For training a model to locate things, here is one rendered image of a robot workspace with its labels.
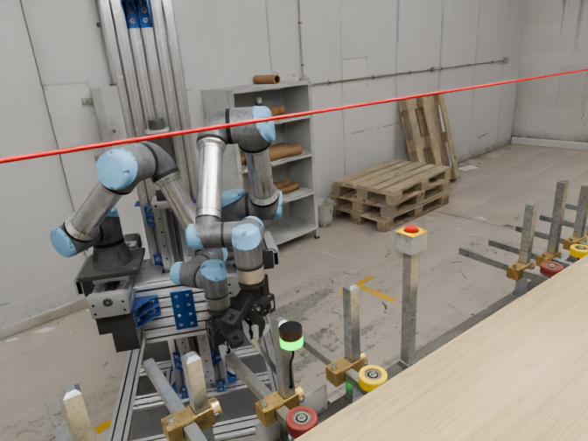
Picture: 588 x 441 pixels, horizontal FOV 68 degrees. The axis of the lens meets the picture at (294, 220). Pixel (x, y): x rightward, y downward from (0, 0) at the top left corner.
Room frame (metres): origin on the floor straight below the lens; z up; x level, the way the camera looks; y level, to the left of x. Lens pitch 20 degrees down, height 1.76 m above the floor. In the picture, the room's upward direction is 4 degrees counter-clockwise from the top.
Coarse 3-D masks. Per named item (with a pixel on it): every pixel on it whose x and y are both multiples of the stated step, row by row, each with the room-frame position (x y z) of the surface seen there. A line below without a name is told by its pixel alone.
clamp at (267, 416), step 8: (296, 392) 0.99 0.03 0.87; (272, 400) 0.97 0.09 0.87; (280, 400) 0.97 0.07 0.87; (288, 400) 0.97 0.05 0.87; (296, 400) 0.98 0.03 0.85; (256, 408) 0.96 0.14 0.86; (272, 408) 0.94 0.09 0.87; (288, 408) 0.96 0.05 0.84; (264, 416) 0.92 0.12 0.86; (272, 416) 0.94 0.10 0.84; (264, 424) 0.93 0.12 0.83
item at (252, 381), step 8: (232, 352) 1.21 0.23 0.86; (232, 360) 1.16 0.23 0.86; (240, 360) 1.16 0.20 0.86; (232, 368) 1.16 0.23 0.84; (240, 368) 1.12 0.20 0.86; (248, 368) 1.12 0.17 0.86; (240, 376) 1.11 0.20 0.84; (248, 376) 1.08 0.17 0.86; (256, 376) 1.08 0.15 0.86; (248, 384) 1.06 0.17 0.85; (256, 384) 1.05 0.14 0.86; (256, 392) 1.03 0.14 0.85; (264, 392) 1.01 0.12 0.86; (280, 408) 0.95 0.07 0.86; (280, 416) 0.92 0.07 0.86
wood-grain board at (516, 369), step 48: (576, 288) 1.39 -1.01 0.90; (480, 336) 1.15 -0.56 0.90; (528, 336) 1.13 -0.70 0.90; (576, 336) 1.11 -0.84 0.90; (384, 384) 0.96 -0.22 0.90; (432, 384) 0.95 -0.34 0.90; (480, 384) 0.94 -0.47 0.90; (528, 384) 0.93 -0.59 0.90; (576, 384) 0.91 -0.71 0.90; (336, 432) 0.81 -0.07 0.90; (384, 432) 0.80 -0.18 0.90; (432, 432) 0.79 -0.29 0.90; (480, 432) 0.78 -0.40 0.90; (528, 432) 0.77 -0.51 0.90; (576, 432) 0.76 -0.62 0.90
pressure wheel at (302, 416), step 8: (296, 408) 0.89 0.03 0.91; (304, 408) 0.89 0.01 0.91; (288, 416) 0.87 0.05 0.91; (296, 416) 0.87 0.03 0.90; (304, 416) 0.86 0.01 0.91; (312, 416) 0.86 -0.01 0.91; (288, 424) 0.84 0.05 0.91; (296, 424) 0.84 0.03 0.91; (304, 424) 0.84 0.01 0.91; (312, 424) 0.84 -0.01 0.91; (288, 432) 0.85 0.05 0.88; (296, 432) 0.83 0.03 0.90; (304, 432) 0.82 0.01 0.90
